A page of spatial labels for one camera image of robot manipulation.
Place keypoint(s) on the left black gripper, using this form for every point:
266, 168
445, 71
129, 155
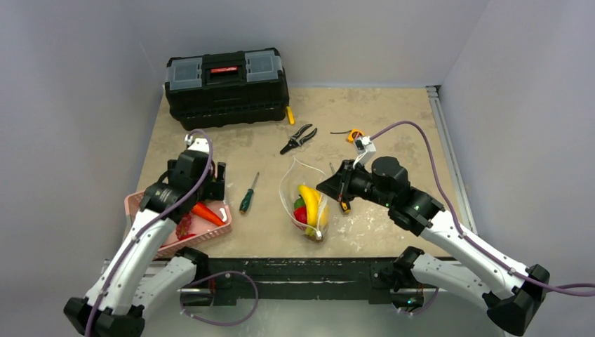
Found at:
213, 190

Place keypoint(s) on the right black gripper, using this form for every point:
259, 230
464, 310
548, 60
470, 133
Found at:
346, 178

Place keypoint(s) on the yellow toy banana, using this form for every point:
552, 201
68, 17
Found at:
317, 217

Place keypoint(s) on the clear zip top bag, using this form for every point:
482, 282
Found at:
300, 173

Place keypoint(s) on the red toy apple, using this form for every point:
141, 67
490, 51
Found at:
300, 215

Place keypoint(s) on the green toy pepper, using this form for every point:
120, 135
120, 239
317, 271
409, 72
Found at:
299, 203

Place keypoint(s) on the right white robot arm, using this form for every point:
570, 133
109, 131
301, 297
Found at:
506, 289

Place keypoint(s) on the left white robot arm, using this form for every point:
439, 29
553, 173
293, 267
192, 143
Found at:
107, 309

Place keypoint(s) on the pink perforated plastic basket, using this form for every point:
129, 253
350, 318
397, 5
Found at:
209, 228

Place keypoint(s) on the orange toy carrot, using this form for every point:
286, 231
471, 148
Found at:
202, 211

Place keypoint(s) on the pink toy grape bunch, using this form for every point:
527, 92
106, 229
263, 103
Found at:
184, 226

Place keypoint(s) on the orange tape measure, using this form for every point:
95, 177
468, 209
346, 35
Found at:
351, 135

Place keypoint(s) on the red toy chili pepper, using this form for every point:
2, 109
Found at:
185, 236

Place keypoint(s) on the black plastic toolbox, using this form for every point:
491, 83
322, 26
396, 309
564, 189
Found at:
215, 90

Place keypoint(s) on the yellow black handled screwdriver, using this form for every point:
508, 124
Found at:
344, 205

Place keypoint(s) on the green handled screwdriver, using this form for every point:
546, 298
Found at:
245, 202

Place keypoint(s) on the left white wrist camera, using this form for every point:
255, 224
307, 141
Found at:
197, 144

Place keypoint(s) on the black handled pliers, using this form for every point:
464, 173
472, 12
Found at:
299, 138

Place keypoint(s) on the yellow handled tool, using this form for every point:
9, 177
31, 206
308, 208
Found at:
290, 115

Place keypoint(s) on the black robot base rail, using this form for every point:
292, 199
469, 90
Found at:
373, 280

